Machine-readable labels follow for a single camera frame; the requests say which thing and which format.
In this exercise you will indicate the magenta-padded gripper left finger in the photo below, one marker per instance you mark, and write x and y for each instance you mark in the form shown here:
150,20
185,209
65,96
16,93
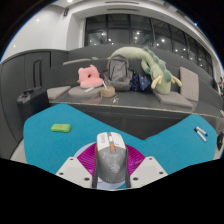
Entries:
75,168

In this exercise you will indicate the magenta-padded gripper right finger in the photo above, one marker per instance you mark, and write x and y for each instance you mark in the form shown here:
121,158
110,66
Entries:
146,168

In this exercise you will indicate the grey white computer mouse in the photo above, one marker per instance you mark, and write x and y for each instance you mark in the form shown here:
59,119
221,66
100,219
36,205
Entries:
111,160

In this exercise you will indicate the teal table cloth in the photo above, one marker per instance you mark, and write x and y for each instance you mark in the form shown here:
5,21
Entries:
50,146

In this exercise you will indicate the small green eraser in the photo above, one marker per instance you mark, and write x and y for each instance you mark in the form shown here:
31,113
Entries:
60,128

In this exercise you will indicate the white marker with black cap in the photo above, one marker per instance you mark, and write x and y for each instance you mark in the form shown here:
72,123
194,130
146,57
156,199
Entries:
200,136

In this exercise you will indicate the flat grey seat cushion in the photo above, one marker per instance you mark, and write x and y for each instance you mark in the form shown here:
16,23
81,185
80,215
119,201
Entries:
173,99

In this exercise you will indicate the round grey seat cushion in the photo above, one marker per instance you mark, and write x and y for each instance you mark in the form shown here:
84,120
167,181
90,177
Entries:
80,92

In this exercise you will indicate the flat square grey cushion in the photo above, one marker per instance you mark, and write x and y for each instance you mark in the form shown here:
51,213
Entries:
58,92

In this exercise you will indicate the black suitcase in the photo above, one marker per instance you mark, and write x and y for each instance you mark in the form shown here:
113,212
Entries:
31,103

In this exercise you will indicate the black bag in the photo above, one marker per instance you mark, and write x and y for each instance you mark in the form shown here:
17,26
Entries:
220,140

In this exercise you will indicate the small tan round pouch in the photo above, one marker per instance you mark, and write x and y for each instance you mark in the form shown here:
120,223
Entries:
108,92

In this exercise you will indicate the navy star-print bag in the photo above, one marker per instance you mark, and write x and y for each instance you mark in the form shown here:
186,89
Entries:
140,82

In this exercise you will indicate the pink plush cushion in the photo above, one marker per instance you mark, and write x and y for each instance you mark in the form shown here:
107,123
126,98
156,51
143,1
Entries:
90,77

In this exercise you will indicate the green dragon plush toy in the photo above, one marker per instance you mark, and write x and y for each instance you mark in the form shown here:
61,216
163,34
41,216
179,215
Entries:
160,71

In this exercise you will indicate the grey backpack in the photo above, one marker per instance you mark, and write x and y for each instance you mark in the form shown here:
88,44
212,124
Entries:
118,73

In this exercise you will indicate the large dark window wall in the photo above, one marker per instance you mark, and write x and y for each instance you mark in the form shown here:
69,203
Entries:
140,31

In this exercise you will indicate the black wall speaker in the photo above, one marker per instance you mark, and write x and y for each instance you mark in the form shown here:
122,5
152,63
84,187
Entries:
66,11

